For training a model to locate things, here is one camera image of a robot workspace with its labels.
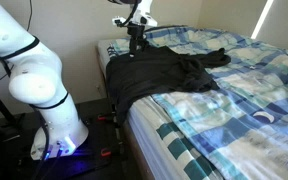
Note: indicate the blue patchwork quilt bed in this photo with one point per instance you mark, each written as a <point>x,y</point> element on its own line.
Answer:
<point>244,110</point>

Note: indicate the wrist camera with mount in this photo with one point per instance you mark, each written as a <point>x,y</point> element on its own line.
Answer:
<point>118,22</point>

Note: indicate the black sweatshirt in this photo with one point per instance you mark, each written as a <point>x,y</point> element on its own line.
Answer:
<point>150,73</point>

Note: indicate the wooden bed frame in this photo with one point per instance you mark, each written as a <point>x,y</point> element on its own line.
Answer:
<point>135,150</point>

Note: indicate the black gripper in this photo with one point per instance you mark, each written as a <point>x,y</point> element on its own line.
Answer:
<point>136,32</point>

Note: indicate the black mounting base plate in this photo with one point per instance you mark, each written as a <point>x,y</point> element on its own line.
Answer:
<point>94,146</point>

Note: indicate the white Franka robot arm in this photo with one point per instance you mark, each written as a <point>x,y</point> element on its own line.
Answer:
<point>34,66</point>

